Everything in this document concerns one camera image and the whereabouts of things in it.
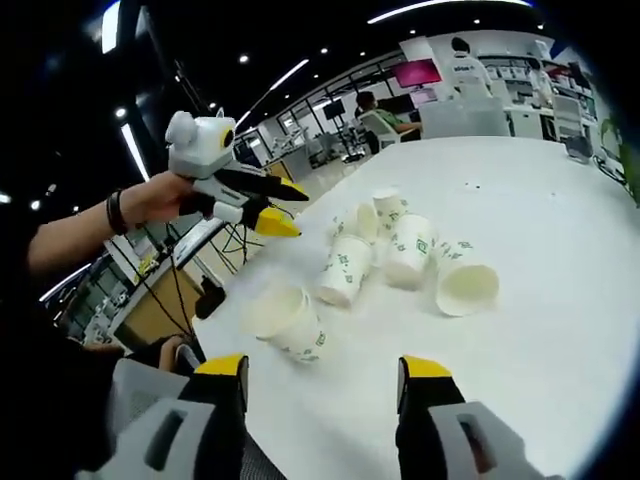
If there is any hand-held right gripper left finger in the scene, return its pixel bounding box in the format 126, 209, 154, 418
84, 353, 250, 480

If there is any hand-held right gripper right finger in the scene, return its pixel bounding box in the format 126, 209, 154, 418
396, 354, 564, 480

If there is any white paper cup green print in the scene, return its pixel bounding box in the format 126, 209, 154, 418
432, 239, 500, 318
382, 213, 439, 291
314, 233, 374, 309
372, 187, 412, 236
332, 202, 380, 246

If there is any stack of white paper cups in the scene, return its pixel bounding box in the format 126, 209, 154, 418
241, 285, 335, 365

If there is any person's left hand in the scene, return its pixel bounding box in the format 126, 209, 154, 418
125, 169, 217, 230

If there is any black laptop stand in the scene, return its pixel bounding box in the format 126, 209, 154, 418
215, 222, 257, 274

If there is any ceiling light strip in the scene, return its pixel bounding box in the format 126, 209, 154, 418
119, 122, 151, 182
367, 0, 532, 25
269, 58, 310, 91

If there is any grey mesh office chair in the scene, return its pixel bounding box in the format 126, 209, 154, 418
552, 94, 595, 165
107, 357, 301, 480

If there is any black monitor on stand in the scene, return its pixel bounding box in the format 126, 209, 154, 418
323, 101, 346, 146

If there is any black wristband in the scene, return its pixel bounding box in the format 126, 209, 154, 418
105, 188, 129, 237

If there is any white table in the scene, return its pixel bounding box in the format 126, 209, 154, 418
192, 134, 636, 480

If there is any white office chair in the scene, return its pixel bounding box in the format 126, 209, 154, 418
359, 110, 402, 154

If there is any brown wooden cabinet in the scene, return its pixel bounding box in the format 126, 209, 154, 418
119, 272, 202, 347

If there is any pink screen monitor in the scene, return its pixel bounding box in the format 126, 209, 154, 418
391, 58, 444, 88

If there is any white desk partition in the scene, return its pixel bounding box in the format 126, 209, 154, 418
418, 96, 511, 139

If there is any white storage shelf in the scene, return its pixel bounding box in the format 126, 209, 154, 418
478, 53, 546, 109

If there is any green potted plant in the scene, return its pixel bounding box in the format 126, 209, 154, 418
602, 116, 640, 207

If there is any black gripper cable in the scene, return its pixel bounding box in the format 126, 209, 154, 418
134, 224, 199, 354

